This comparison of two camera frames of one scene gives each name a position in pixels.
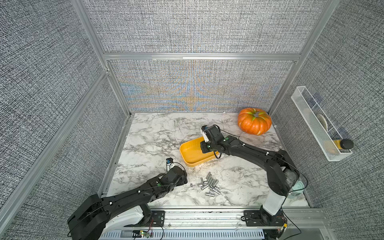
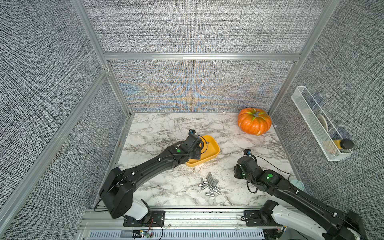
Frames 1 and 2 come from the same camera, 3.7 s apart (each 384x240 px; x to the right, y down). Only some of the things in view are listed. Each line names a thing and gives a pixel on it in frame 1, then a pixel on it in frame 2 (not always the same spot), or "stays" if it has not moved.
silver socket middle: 213,182 stays
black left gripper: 183,179 to 198,152
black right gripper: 203,148 to 236,170
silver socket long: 209,176 stays
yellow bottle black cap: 344,144 stays
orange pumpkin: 254,121 stays
